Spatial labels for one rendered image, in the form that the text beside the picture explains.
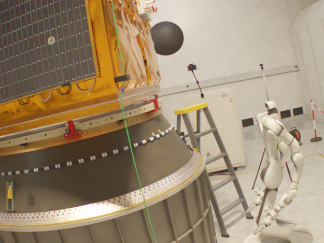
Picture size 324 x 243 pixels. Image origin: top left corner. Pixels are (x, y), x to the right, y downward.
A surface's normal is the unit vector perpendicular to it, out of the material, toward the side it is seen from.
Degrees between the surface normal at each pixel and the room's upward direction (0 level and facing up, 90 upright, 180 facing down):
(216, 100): 90
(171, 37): 90
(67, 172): 62
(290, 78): 90
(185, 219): 90
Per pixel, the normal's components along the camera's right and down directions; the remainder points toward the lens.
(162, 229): 0.66, -0.07
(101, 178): 0.31, -0.46
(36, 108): -0.06, 0.28
